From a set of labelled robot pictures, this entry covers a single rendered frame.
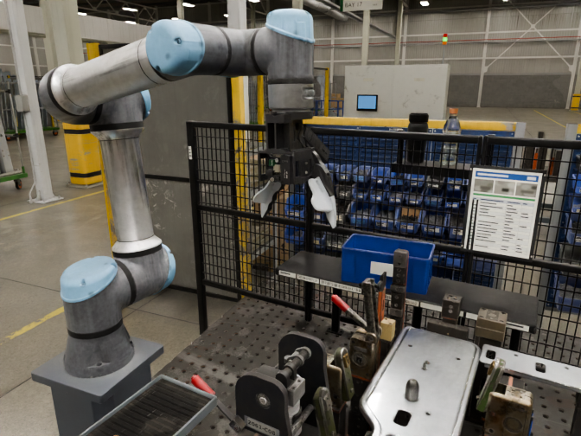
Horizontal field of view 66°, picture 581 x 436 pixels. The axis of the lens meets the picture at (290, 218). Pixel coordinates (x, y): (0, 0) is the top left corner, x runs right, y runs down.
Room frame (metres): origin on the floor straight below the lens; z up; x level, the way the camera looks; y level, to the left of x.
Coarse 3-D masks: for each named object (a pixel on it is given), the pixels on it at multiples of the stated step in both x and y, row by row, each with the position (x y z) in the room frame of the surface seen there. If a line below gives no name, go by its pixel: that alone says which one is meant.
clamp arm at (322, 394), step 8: (320, 392) 0.78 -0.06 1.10; (328, 392) 0.80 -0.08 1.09; (320, 400) 0.77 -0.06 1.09; (328, 400) 0.78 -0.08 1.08; (320, 408) 0.77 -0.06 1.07; (328, 408) 0.77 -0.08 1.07; (320, 416) 0.77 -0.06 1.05; (328, 416) 0.78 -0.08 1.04; (320, 424) 0.77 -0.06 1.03; (328, 424) 0.77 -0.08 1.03; (320, 432) 0.77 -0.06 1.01; (328, 432) 0.76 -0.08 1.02
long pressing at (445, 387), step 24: (408, 336) 1.16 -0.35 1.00; (432, 336) 1.16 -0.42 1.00; (384, 360) 1.04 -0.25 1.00; (408, 360) 1.04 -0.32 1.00; (432, 360) 1.04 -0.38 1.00; (456, 360) 1.04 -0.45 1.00; (384, 384) 0.94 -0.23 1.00; (432, 384) 0.94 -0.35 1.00; (456, 384) 0.94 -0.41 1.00; (360, 408) 0.86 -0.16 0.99; (384, 408) 0.86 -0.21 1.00; (408, 408) 0.86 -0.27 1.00; (432, 408) 0.86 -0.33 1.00; (456, 408) 0.86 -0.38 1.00; (384, 432) 0.78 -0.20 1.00; (408, 432) 0.78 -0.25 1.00; (432, 432) 0.78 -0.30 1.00; (456, 432) 0.79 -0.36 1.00
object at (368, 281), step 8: (368, 280) 1.08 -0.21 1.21; (368, 288) 1.07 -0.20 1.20; (368, 296) 1.06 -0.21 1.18; (368, 304) 1.06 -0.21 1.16; (376, 304) 1.09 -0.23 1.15; (368, 312) 1.06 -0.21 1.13; (376, 312) 1.08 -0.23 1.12; (368, 320) 1.06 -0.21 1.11; (376, 320) 1.08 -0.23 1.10; (368, 328) 1.06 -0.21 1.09; (376, 328) 1.08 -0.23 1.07; (376, 336) 1.08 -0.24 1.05
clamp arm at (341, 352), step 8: (336, 352) 0.92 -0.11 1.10; (344, 352) 0.93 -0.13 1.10; (336, 360) 0.92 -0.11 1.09; (344, 360) 0.91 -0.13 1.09; (344, 368) 0.91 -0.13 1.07; (344, 376) 0.91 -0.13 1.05; (344, 384) 0.91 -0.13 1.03; (352, 384) 0.93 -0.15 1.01; (344, 392) 0.91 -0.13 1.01; (352, 392) 0.91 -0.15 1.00; (344, 400) 0.90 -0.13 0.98
